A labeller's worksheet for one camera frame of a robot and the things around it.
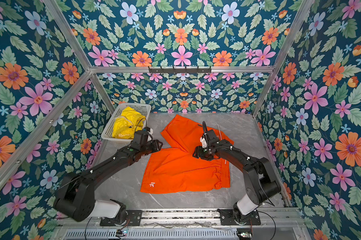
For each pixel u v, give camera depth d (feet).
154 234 2.51
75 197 1.38
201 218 2.46
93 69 3.05
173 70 3.02
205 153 2.52
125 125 3.30
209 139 2.36
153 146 2.57
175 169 2.97
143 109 3.77
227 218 2.39
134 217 2.41
